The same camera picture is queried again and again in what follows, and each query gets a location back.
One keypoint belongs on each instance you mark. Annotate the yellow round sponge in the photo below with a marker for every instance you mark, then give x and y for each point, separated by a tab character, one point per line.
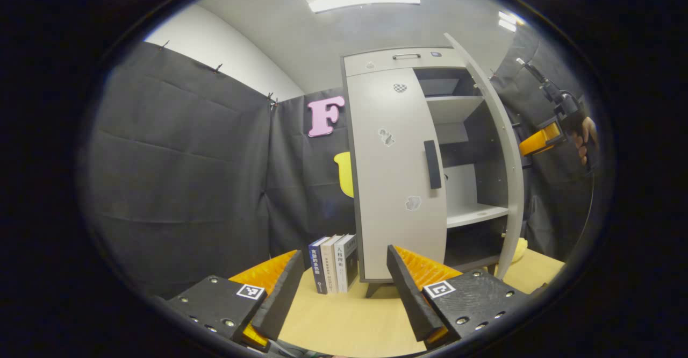
520	250

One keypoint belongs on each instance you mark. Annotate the white spine grey book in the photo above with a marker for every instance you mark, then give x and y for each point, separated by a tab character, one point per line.
341	261

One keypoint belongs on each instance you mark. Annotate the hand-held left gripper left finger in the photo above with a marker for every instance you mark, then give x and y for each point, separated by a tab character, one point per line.
279	299

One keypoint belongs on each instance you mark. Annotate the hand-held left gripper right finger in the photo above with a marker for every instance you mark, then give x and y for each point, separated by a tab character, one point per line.
411	293

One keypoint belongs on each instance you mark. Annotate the black backdrop cloth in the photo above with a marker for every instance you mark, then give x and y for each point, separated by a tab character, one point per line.
177	175

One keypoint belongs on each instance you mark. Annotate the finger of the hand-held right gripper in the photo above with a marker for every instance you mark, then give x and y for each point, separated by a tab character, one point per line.
537	142

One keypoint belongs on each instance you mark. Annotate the dark blue book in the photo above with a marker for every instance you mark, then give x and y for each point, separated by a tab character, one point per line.
317	266

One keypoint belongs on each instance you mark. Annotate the grey double-door shoe cabinet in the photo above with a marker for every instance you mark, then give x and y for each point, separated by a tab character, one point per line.
457	108

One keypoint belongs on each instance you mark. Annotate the grey cabinet door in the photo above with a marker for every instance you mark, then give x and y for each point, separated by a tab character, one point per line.
387	213
517	186

